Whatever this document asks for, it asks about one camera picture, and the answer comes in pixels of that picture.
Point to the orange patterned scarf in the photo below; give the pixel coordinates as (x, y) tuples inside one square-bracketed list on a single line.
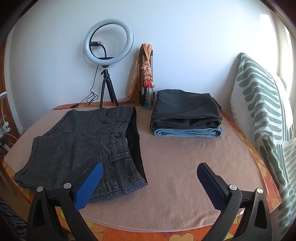
[(145, 69)]

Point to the green striped white pillow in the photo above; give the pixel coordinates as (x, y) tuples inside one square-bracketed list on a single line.
[(261, 111)]

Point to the folded black pants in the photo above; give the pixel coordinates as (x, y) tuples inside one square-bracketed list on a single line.
[(185, 109)]

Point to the black mini tripod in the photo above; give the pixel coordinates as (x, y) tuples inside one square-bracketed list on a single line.
[(106, 85)]

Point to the grey tweed pants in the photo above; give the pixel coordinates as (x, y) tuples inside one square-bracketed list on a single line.
[(81, 148)]

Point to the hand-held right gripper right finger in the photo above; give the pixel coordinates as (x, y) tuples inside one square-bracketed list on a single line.
[(211, 185)]

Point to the pink blanket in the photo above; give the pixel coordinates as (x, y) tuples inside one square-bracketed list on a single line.
[(185, 176)]

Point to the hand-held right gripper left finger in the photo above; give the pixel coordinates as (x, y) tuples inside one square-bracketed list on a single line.
[(89, 183)]

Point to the folded blue jeans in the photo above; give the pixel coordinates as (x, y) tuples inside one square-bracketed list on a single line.
[(188, 132)]

